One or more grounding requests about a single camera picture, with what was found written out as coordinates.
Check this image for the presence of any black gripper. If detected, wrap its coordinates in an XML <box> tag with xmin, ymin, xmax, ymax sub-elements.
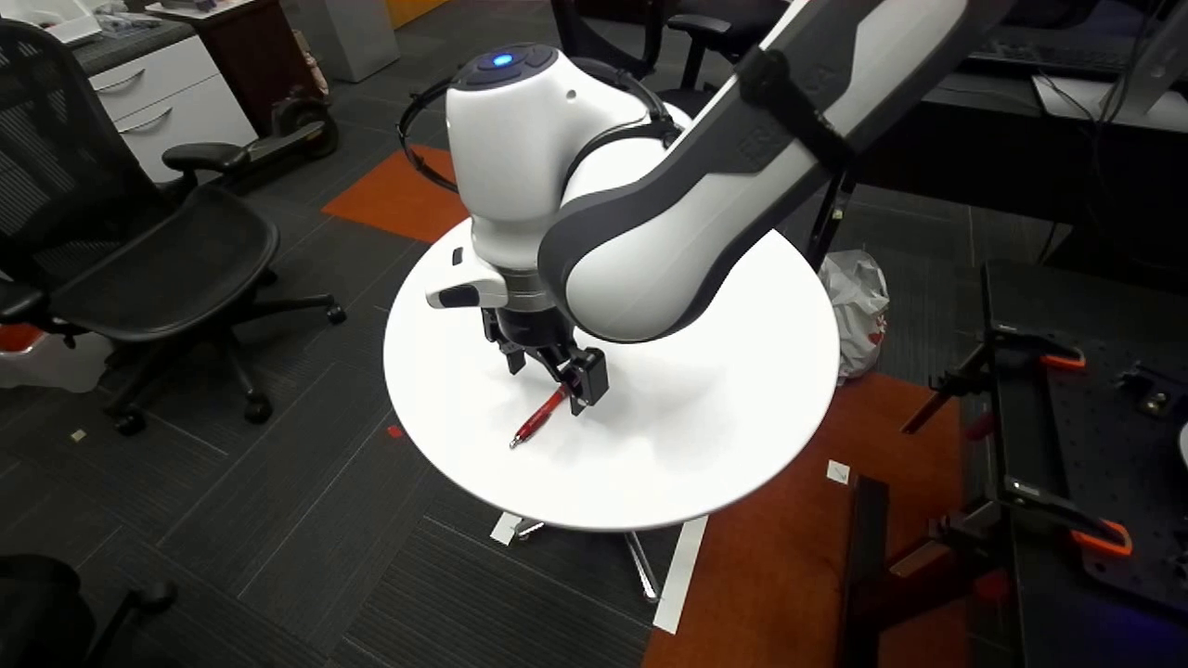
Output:
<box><xmin>479</xmin><ymin>299</ymin><xmax>612</xmax><ymax>415</ymax></box>

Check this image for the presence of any red pen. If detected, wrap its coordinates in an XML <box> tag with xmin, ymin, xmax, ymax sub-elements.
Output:
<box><xmin>505</xmin><ymin>383</ymin><xmax>574</xmax><ymax>452</ymax></box>

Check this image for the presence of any white metal table base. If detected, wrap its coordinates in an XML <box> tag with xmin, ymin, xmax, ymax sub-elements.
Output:
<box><xmin>488</xmin><ymin>508</ymin><xmax>712</xmax><ymax>639</ymax></box>

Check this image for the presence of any white plastic bag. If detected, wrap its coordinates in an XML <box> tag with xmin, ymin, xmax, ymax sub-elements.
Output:
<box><xmin>816</xmin><ymin>243</ymin><xmax>894</xmax><ymax>386</ymax></box>

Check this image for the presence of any black padded office chair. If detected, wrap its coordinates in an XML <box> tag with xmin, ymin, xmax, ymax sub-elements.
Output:
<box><xmin>548</xmin><ymin>0</ymin><xmax>800</xmax><ymax>97</ymax></box>

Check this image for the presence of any black mesh office chair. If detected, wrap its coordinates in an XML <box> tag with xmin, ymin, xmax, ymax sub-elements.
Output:
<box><xmin>0</xmin><ymin>13</ymin><xmax>350</xmax><ymax>436</ymax></box>

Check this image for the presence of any brown wooden cabinet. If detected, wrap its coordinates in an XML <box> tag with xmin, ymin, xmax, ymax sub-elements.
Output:
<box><xmin>193</xmin><ymin>0</ymin><xmax>333</xmax><ymax>128</ymax></box>

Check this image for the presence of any white drawer cabinet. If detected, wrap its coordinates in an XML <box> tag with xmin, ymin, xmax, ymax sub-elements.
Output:
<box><xmin>72</xmin><ymin>31</ymin><xmax>264</xmax><ymax>190</ymax></box>

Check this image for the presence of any dark office desk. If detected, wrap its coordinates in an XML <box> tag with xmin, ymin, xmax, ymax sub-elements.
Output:
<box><xmin>849</xmin><ymin>0</ymin><xmax>1188</xmax><ymax>201</ymax></box>

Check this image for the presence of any black chair with armrest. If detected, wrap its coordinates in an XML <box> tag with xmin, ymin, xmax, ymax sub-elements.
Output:
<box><xmin>0</xmin><ymin>549</ymin><xmax>180</xmax><ymax>668</ymax></box>

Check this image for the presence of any black work table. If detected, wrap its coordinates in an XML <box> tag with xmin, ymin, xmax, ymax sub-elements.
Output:
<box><xmin>979</xmin><ymin>255</ymin><xmax>1188</xmax><ymax>668</ymax></box>

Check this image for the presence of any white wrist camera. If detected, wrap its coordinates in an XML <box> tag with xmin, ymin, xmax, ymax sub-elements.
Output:
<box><xmin>425</xmin><ymin>243</ymin><xmax>513</xmax><ymax>311</ymax></box>

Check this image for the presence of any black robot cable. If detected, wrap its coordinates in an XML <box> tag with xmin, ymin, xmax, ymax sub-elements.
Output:
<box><xmin>395</xmin><ymin>75</ymin><xmax>466</xmax><ymax>198</ymax></box>

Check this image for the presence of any black upright post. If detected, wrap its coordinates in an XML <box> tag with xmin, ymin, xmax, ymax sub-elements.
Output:
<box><xmin>838</xmin><ymin>475</ymin><xmax>894</xmax><ymax>668</ymax></box>

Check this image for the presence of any black orange-handled clamp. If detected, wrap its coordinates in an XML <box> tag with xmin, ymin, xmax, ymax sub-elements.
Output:
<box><xmin>937</xmin><ymin>471</ymin><xmax>1135</xmax><ymax>566</ymax></box>
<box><xmin>900</xmin><ymin>320</ymin><xmax>1090</xmax><ymax>436</ymax></box>

